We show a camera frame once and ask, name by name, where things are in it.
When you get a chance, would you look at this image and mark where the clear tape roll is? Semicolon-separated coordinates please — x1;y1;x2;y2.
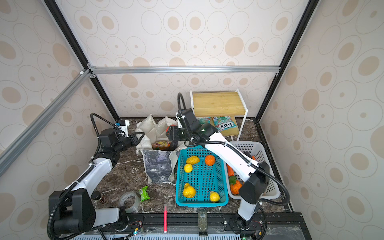
119;192;140;213

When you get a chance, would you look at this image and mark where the horizontal aluminium frame bar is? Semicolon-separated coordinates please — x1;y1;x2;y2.
91;66;280;74

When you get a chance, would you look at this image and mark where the white wooden two-tier shelf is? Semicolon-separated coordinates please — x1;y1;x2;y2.
190;89;249;141

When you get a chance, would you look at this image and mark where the large bumpy yellow lemon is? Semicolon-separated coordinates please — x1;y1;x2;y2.
183;183;196;199

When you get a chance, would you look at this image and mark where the green crumpled wrapper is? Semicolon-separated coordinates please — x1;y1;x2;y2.
139;186;150;202

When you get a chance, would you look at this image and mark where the pink marker pen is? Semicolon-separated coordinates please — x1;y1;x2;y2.
164;204;168;234

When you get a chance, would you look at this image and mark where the small orange pumpkin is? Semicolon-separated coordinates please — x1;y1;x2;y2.
230;181;242;196

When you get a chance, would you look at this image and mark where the small dark bottle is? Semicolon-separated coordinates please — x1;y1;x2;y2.
91;191;108;204

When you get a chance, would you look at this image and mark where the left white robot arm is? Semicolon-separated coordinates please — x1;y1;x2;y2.
47;113;145;240

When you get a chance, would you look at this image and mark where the dark cucumber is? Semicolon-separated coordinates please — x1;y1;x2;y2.
169;141;179;151

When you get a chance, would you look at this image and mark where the white plastic basket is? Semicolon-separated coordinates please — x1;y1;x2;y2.
226;141;280;200

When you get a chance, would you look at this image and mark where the bumpy yellow citron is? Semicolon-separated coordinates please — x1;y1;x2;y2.
186;156;200;165

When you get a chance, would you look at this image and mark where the teal red snack bag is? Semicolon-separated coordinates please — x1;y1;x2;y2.
198;117;211;125

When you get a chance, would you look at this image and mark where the orange tangerine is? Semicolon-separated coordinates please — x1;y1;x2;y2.
205;155;216;166

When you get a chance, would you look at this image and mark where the yellow lemon front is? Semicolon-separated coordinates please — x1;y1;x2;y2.
209;191;221;203

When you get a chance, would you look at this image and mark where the orange pink snack bag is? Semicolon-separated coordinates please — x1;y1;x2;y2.
152;141;171;151

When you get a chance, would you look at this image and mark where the green Fox's candy bag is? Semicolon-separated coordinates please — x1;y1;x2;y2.
213;116;236;132

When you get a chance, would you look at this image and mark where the orange carrot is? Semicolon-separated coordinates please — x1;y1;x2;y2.
227;165;235;177

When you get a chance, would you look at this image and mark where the diagonal aluminium frame bar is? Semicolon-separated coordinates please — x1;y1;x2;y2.
1;70;91;175

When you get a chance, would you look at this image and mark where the cream canvas tote bag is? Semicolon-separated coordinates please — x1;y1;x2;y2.
135;115;186;184

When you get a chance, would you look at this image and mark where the small yellow lemon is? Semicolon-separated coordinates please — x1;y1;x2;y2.
184;164;193;173

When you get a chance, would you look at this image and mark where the teal plastic basket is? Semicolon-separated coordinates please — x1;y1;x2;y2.
176;146;229;208

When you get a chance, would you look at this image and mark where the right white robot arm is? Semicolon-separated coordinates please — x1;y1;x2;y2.
166;93;290;222

